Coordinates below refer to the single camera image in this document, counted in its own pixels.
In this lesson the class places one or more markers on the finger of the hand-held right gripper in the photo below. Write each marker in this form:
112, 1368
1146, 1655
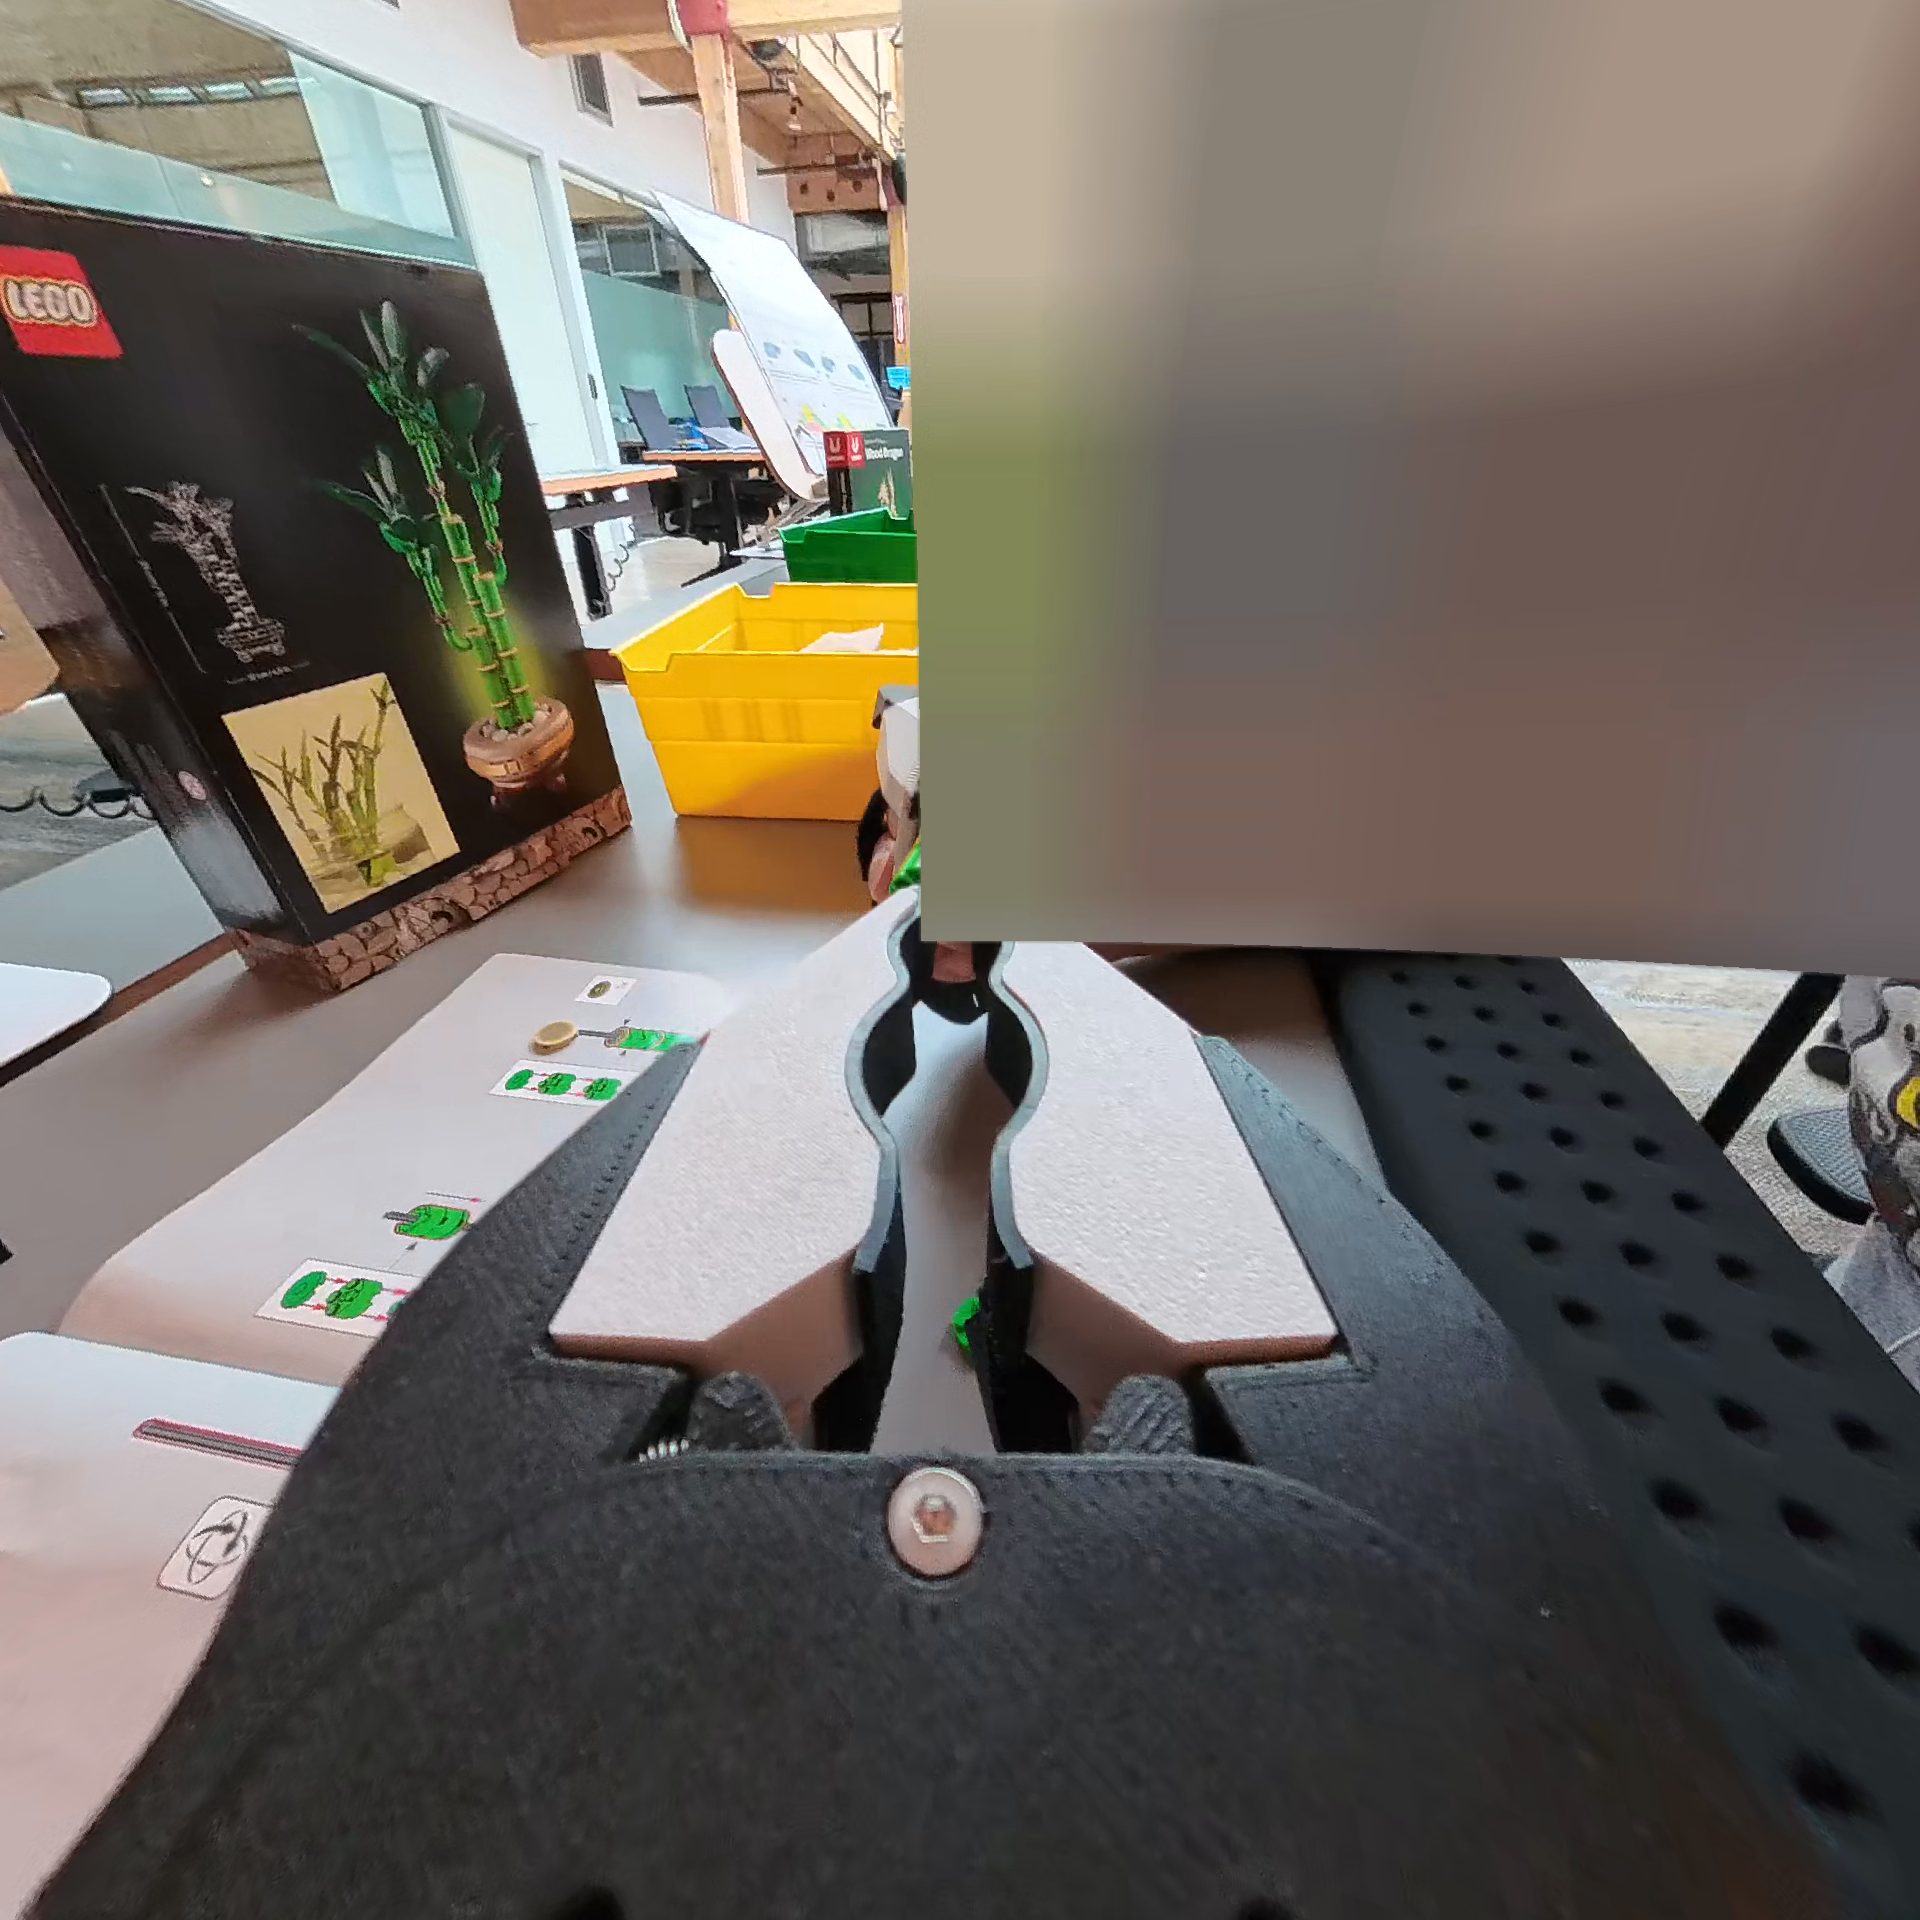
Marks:
898, 751

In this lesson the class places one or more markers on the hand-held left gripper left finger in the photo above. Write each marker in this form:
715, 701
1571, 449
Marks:
720, 1200

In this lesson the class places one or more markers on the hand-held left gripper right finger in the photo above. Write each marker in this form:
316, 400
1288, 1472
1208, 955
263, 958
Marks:
1170, 1200

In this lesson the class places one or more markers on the grey desk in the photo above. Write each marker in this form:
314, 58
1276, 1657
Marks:
720, 900

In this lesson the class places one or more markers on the yellow plastic bin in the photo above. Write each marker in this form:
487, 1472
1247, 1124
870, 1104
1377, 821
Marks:
751, 720

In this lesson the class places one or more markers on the green plastic bin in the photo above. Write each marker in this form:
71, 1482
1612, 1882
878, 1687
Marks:
848, 548

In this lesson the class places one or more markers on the small green toy brick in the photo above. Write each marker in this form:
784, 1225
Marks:
964, 1321

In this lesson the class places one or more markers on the white instruction booklet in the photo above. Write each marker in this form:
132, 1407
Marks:
451, 1141

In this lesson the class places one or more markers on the small dark red-label box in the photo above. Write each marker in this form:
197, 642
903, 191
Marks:
866, 473

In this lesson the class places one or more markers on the black office chair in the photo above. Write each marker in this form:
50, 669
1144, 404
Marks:
675, 413

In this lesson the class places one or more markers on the white poster board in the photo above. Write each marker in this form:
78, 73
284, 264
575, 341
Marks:
781, 314

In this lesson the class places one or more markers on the black perforated tray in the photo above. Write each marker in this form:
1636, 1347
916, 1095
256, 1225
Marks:
1651, 1350

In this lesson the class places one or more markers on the black bamboo toy box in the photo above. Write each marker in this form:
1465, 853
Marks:
301, 601

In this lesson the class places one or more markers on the white round table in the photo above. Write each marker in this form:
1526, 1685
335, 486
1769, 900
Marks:
45, 1004

